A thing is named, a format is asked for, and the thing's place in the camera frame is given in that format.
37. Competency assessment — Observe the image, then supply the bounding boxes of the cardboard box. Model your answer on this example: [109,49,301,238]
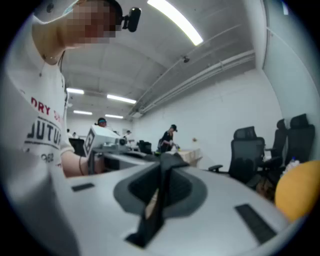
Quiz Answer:
[178,148,204,169]

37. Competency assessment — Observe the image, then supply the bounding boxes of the yellow bag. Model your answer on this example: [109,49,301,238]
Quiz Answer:
[274,159,320,223]

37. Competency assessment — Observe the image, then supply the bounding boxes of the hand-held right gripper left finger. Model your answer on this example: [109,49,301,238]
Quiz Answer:
[125,154,166,248]

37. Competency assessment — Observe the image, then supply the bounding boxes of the person's white printed t-shirt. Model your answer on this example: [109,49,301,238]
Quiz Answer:
[2,12,76,251]

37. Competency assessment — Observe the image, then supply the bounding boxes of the white ceiling pipes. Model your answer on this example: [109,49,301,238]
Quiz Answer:
[127,49,256,119]

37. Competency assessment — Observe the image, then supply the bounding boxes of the black head camera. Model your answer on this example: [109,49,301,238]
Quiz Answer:
[121,6,142,33]

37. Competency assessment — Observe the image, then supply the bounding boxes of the person's head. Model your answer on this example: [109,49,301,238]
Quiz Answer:
[31,0,125,66]

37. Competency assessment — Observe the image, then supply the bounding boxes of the grey desk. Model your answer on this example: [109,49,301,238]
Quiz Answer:
[102,149,162,174]

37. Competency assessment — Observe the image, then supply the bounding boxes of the person's left forearm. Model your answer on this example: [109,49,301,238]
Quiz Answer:
[61,149,106,179]

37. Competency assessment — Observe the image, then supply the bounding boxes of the black monitor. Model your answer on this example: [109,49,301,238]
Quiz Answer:
[68,137,87,158]

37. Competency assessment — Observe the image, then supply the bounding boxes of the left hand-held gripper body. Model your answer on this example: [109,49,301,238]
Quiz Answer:
[83,124,131,176]

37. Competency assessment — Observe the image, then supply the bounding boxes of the black office chair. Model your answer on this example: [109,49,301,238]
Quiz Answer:
[263,118,288,171]
[284,113,316,167]
[208,126,266,185]

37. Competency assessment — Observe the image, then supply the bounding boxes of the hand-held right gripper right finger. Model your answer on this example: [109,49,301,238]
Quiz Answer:
[164,152,190,221]

